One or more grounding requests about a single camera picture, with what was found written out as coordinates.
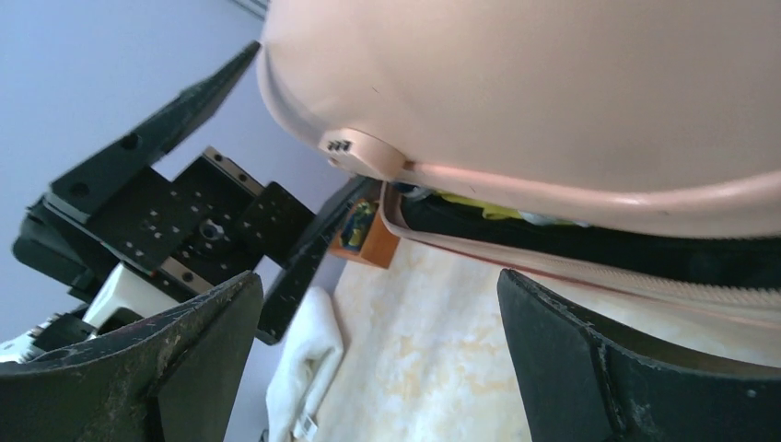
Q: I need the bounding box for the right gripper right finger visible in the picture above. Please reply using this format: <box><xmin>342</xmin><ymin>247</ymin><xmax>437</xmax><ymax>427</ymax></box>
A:
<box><xmin>496</xmin><ymin>269</ymin><xmax>780</xmax><ymax>441</ymax></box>

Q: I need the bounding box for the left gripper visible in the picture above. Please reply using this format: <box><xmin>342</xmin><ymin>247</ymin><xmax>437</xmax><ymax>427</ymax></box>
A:
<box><xmin>45</xmin><ymin>41</ymin><xmax>380</xmax><ymax>345</ymax></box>

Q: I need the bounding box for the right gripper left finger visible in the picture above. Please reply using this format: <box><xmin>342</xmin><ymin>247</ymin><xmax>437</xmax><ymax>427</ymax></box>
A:
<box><xmin>1</xmin><ymin>272</ymin><xmax>263</xmax><ymax>441</ymax></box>

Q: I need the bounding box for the yellow cloth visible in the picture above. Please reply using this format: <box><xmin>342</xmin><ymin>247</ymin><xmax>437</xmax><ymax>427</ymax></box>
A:
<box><xmin>435</xmin><ymin>191</ymin><xmax>524</xmax><ymax>221</ymax></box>

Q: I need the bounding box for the pink suitcase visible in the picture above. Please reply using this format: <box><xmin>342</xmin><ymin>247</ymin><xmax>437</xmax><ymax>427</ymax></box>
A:
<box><xmin>257</xmin><ymin>1</ymin><xmax>780</xmax><ymax>369</ymax></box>

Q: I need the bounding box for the blue towel cloth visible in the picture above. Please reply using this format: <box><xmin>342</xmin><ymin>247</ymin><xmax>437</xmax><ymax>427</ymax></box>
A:
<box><xmin>390</xmin><ymin>182</ymin><xmax>418</xmax><ymax>195</ymax></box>

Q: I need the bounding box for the white cloth under left arm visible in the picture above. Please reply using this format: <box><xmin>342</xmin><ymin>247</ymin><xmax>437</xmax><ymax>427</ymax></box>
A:
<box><xmin>265</xmin><ymin>286</ymin><xmax>344</xmax><ymax>441</ymax></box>

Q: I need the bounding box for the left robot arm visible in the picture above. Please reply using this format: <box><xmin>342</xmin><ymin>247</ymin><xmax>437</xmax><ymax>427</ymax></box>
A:
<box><xmin>12</xmin><ymin>41</ymin><xmax>375</xmax><ymax>345</ymax></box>

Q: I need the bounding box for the wooden compartment tray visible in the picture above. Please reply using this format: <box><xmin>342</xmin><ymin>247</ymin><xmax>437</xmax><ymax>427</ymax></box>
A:
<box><xmin>330</xmin><ymin>198</ymin><xmax>400</xmax><ymax>269</ymax></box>

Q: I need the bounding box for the rolled yellow green tie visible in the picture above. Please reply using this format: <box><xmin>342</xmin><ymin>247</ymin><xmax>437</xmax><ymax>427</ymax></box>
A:
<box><xmin>339</xmin><ymin>200</ymin><xmax>378</xmax><ymax>251</ymax></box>

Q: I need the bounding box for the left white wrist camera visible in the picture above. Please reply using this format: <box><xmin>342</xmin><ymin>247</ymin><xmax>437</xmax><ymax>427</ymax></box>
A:
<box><xmin>1</xmin><ymin>264</ymin><xmax>178</xmax><ymax>364</ymax></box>

